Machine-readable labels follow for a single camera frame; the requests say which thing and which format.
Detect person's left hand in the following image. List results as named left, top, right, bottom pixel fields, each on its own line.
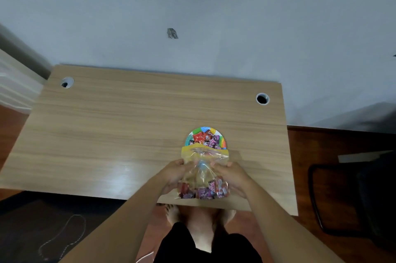
left=156, top=159, right=188, bottom=196

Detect person's right hand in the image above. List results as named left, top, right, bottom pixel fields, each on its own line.
left=212, top=161, right=256, bottom=199

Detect clear zip bag yellow top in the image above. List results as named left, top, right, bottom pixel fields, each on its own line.
left=178, top=145, right=231, bottom=200

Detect person's left forearm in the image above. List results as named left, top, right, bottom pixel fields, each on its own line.
left=59, top=174, right=169, bottom=263

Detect person's right forearm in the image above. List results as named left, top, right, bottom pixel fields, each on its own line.
left=243, top=181, right=344, bottom=263

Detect pile of wrapped candies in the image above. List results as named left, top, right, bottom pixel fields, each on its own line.
left=178, top=178, right=230, bottom=200

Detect heap of wrapped sweets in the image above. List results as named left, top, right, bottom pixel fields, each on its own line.
left=189, top=130, right=222, bottom=150

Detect colourful paper plate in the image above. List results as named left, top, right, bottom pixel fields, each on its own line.
left=185, top=126, right=227, bottom=150

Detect person's left leg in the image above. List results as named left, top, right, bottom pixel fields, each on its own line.
left=164, top=204, right=202, bottom=252

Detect person's leg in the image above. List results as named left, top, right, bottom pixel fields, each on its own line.
left=201, top=207, right=237, bottom=254
left=164, top=204, right=202, bottom=252

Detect person's right leg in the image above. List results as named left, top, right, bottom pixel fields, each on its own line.
left=201, top=207, right=237, bottom=254

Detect black shorts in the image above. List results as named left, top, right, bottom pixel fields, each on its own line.
left=153, top=222, right=263, bottom=263

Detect dark floor mat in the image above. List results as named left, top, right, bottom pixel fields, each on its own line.
left=0, top=191, right=127, bottom=263

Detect black chair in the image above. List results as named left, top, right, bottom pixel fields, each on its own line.
left=308, top=151, right=396, bottom=249

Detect white skirting board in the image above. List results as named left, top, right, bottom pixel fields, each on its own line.
left=0, top=48, right=47, bottom=115

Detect thin white cord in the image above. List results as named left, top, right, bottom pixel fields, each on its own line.
left=38, top=214, right=87, bottom=261

